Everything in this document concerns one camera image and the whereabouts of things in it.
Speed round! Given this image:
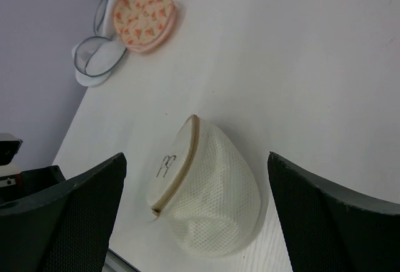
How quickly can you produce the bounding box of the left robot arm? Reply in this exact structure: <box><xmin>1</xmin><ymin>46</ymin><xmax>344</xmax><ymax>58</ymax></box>
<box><xmin>1</xmin><ymin>133</ymin><xmax>66</xmax><ymax>205</ymax></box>

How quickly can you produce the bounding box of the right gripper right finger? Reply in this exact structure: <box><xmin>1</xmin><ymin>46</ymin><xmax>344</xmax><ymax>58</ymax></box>
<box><xmin>267</xmin><ymin>153</ymin><xmax>399</xmax><ymax>271</ymax></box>

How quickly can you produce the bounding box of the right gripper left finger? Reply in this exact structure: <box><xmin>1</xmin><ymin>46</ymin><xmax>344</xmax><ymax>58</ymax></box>
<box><xmin>1</xmin><ymin>153</ymin><xmax>127</xmax><ymax>271</ymax></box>

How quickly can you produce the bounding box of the floral peach laundry bag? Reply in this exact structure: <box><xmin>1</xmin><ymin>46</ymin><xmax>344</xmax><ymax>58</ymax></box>
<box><xmin>112</xmin><ymin>0</ymin><xmax>178</xmax><ymax>53</ymax></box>

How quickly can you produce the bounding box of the white grey-trimmed mesh bag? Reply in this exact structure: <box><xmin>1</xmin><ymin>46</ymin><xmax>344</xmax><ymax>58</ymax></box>
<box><xmin>71</xmin><ymin>36</ymin><xmax>128</xmax><ymax>88</ymax></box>

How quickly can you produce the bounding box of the white mesh laundry bag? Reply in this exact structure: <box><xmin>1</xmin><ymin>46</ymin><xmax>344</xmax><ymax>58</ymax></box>
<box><xmin>147</xmin><ymin>114</ymin><xmax>261</xmax><ymax>258</ymax></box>

